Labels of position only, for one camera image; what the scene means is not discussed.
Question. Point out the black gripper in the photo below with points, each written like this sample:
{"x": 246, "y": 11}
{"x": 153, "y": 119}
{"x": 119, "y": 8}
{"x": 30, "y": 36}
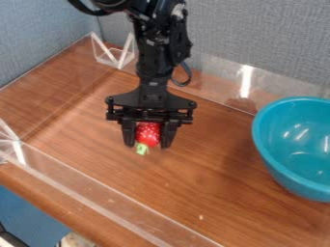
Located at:
{"x": 150, "y": 103}

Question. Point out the red toy strawberry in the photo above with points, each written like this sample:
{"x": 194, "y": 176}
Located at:
{"x": 147, "y": 137}

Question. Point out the blue plastic bowl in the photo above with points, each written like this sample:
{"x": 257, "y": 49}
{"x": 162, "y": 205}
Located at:
{"x": 292, "y": 137}

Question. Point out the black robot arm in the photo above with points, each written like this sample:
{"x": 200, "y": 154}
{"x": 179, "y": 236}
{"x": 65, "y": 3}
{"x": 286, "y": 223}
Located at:
{"x": 159, "y": 22}

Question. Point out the clear acrylic left barrier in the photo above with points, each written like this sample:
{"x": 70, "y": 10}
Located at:
{"x": 19, "y": 63}

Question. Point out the clear acrylic front barrier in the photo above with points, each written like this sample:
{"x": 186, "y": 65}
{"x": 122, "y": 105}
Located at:
{"x": 130, "y": 214}

